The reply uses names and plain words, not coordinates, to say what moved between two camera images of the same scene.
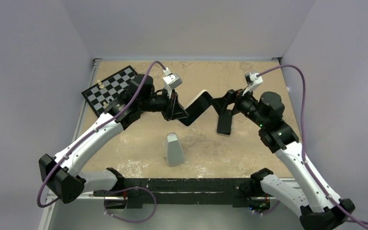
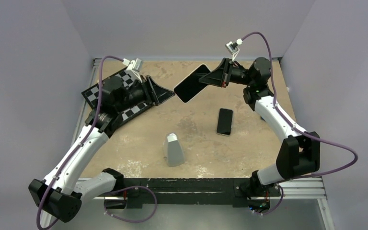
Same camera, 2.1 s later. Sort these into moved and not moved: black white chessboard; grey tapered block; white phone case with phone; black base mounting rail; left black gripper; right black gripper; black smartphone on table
Moved: white phone case with phone; left black gripper; right black gripper
Not moved: black base mounting rail; black smartphone on table; grey tapered block; black white chessboard
